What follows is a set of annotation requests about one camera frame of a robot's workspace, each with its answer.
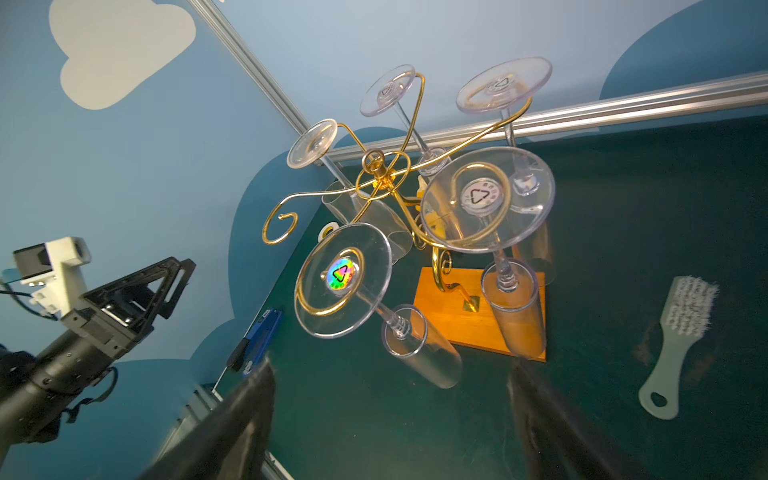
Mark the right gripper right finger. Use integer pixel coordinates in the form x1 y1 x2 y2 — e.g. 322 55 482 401
508 359 654 479

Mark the gold wire glass rack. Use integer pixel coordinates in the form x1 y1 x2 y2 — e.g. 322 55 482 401
261 71 534 313

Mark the clear flute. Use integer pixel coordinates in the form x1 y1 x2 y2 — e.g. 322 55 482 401
286 119 413 264
360 64 451 183
455 56 558 286
294 223 463 389
421 147 556 359

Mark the aluminium frame back bar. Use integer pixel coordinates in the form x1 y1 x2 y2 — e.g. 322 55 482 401
194 1 767 142

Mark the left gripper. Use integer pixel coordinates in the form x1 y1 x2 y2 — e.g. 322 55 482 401
61 257 196 360

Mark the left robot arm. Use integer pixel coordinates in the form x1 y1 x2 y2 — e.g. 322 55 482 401
1 257 196 447

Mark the white tape roll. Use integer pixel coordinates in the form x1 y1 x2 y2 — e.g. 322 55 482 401
317 221 340 242

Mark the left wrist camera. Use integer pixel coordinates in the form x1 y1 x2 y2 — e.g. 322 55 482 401
13 236 91 315

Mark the orange wooden rack base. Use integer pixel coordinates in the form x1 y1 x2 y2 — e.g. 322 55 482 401
412 267 514 356

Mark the blue black pen tool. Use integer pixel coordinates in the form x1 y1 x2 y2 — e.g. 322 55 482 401
226 308 283 376

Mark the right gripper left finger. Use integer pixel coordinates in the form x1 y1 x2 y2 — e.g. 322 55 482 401
140 359 276 479

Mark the pale green scrub brush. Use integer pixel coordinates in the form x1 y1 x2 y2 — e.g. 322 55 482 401
638 276 719 420

